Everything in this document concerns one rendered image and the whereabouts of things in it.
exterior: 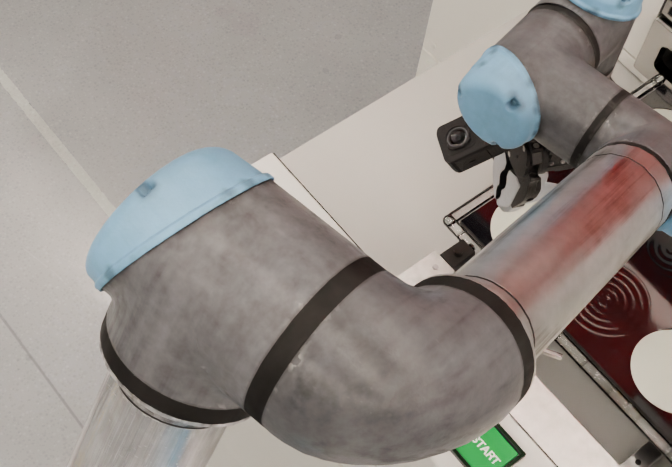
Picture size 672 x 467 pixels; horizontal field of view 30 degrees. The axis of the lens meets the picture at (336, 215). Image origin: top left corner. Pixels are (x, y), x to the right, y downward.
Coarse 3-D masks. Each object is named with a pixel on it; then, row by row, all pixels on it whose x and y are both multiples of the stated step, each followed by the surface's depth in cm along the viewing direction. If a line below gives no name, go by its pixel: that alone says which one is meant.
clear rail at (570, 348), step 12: (444, 216) 143; (456, 228) 141; (468, 240) 141; (564, 336) 135; (564, 348) 135; (576, 348) 135; (576, 360) 134; (588, 360) 134; (588, 372) 134; (600, 372) 133; (600, 384) 133; (612, 384) 133; (612, 396) 132; (624, 396) 132; (624, 408) 132; (636, 408) 132; (636, 420) 131; (648, 420) 131; (648, 432) 130; (660, 444) 130
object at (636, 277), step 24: (648, 96) 155; (480, 216) 143; (480, 240) 141; (648, 240) 143; (648, 264) 142; (624, 288) 140; (648, 288) 140; (600, 312) 138; (624, 312) 138; (648, 312) 138; (576, 336) 136; (600, 336) 136; (624, 336) 136; (600, 360) 134; (624, 360) 135; (624, 384) 133; (648, 408) 132
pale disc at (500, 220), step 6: (528, 204) 144; (498, 210) 143; (522, 210) 144; (492, 216) 143; (498, 216) 143; (504, 216) 143; (510, 216) 143; (516, 216) 143; (492, 222) 142; (498, 222) 143; (504, 222) 143; (510, 222) 143; (492, 228) 142; (498, 228) 142; (504, 228) 142; (492, 234) 142; (498, 234) 142
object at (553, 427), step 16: (528, 400) 133; (544, 400) 134; (528, 416) 132; (544, 416) 133; (560, 416) 133; (528, 432) 131; (544, 432) 132; (560, 432) 132; (576, 432) 132; (544, 448) 131; (560, 448) 131; (576, 448) 131; (592, 448) 131; (560, 464) 130; (576, 464) 130; (592, 464) 130; (608, 464) 130
